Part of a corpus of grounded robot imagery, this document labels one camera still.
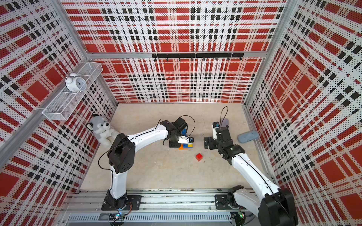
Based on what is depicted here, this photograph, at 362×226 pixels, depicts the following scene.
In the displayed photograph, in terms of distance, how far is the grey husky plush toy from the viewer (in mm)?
848

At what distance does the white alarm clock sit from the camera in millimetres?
703

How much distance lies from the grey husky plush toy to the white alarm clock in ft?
0.66
